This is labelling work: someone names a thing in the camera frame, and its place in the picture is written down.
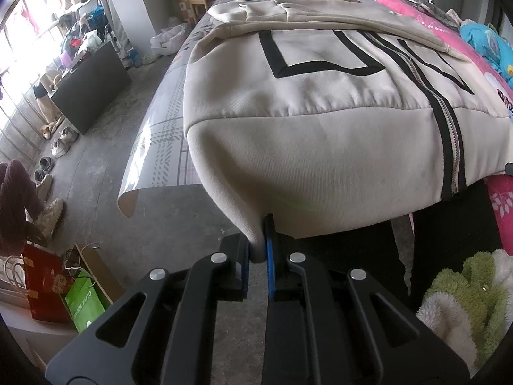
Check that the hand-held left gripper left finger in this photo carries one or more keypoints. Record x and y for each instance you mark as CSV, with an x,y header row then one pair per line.
x,y
240,280

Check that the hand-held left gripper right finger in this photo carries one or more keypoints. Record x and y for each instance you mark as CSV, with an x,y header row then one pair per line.
x,y
270,272

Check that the beige zip jacket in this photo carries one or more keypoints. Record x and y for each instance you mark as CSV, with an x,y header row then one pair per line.
x,y
320,136

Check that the pile of colourful clothes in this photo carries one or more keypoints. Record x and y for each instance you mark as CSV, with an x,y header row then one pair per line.
x,y
82,36

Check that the brown paper bag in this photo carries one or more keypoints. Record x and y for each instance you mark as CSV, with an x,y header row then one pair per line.
x,y
100,272

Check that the green paper bag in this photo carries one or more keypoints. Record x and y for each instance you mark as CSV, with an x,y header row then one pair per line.
x,y
82,308

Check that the grey floral bed sheet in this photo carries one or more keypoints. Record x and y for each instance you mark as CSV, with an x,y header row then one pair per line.
x,y
168,120

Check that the red paper bag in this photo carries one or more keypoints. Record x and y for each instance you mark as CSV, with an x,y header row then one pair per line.
x,y
44,284

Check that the row of shoes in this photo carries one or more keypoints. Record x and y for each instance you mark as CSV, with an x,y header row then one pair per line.
x,y
50,216

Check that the green white plush garment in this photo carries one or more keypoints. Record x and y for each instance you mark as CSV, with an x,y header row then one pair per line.
x,y
477,284

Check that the white paper bag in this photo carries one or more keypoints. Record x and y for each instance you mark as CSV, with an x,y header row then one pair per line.
x,y
12,284

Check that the maroon cloth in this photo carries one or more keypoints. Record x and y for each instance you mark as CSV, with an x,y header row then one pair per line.
x,y
14,200

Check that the black cabinet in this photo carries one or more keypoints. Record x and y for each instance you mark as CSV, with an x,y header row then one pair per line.
x,y
92,84

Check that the white plastic bag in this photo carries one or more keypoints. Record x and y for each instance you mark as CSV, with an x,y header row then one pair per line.
x,y
168,38

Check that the pink printed blanket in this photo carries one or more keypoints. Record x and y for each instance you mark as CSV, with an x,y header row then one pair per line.
x,y
433,24

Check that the grey furry pillow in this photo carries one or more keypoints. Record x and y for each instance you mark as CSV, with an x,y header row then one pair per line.
x,y
425,4

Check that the blue printed quilt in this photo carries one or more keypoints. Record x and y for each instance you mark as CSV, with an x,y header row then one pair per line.
x,y
481,40

